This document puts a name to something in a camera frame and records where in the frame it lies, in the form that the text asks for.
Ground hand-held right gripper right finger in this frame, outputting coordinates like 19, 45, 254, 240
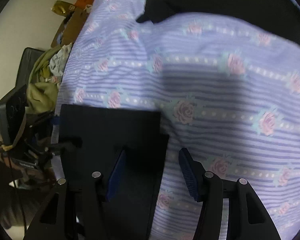
178, 148, 278, 240

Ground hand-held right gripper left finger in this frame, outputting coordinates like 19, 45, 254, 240
22, 150, 127, 240

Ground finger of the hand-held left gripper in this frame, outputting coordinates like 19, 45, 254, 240
46, 136, 82, 154
27, 112, 61, 131

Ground black pants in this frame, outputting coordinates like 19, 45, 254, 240
57, 104, 170, 240

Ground olive clothes pile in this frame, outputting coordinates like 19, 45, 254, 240
27, 47, 65, 113

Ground black chair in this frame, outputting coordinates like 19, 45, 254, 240
16, 47, 47, 90

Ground pale patterned cloth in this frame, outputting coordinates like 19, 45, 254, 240
49, 44, 73, 77

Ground purple floral bed sheet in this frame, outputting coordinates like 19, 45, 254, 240
52, 0, 300, 240

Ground cardboard box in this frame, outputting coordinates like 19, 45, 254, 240
51, 5, 91, 48

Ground gold bag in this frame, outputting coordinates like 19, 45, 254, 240
51, 0, 74, 17

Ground folded black cloth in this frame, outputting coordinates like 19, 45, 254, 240
136, 0, 300, 50

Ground black cable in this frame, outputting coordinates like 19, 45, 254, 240
4, 150, 27, 232

